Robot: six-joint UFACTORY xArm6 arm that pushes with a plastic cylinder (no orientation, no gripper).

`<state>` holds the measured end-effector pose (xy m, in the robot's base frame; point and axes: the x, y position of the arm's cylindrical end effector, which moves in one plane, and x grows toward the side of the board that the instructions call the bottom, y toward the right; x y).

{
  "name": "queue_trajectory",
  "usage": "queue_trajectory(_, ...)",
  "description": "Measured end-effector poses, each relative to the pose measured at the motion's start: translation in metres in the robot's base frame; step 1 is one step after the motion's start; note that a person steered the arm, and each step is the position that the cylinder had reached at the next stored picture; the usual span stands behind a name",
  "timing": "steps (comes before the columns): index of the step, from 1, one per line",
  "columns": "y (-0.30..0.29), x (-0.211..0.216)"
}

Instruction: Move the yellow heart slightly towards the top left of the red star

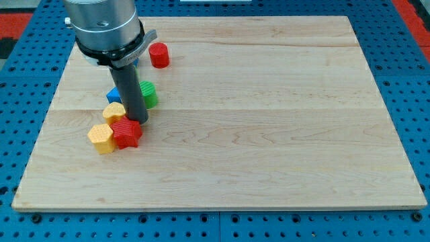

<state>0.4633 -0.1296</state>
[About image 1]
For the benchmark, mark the yellow heart block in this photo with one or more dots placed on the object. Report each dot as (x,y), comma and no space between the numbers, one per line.
(113,112)

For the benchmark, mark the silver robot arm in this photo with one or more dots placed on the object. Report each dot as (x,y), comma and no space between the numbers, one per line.
(108,31)

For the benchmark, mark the red star block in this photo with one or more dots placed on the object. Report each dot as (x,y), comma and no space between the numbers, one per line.
(127,132)

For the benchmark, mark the wooden board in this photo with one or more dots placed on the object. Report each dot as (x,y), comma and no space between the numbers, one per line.
(254,114)

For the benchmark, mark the green cylinder block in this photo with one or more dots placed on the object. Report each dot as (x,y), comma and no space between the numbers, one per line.
(149,93)

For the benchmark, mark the red cylinder block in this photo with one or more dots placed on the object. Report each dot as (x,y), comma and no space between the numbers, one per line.
(159,55)

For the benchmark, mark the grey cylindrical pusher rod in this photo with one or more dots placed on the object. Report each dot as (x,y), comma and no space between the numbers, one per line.
(126,81)

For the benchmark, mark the blue cube block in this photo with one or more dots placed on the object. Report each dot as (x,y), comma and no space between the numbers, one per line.
(113,96)

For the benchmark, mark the yellow hexagon block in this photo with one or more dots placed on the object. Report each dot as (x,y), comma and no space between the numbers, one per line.
(102,138)

